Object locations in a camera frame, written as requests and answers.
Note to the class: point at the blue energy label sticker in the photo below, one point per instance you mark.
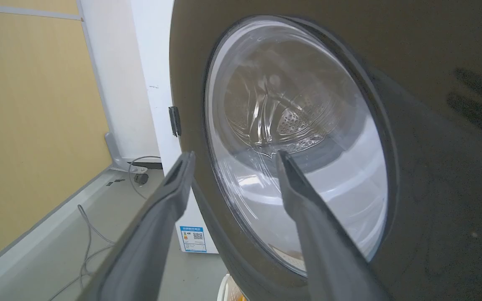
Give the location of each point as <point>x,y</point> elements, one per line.
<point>193,239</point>

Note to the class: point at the black door latch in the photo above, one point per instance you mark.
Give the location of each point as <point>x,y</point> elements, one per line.
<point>175,121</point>

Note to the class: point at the small black round foot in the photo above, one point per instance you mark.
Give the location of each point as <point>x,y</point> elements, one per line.
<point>141,178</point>

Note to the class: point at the white laundry basket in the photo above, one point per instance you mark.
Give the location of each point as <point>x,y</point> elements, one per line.
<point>229,290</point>

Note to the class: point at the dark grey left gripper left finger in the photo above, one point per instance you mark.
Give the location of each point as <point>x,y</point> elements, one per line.
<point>149,242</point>

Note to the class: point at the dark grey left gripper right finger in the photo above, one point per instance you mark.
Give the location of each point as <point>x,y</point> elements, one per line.
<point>329,251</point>

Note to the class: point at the white partition panel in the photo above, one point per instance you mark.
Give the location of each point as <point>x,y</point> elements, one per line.
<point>115,83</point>

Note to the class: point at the dark round washing machine door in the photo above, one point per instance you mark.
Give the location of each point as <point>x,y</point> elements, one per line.
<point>433,83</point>

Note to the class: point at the white washing machine body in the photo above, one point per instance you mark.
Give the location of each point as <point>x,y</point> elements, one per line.
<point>159,104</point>

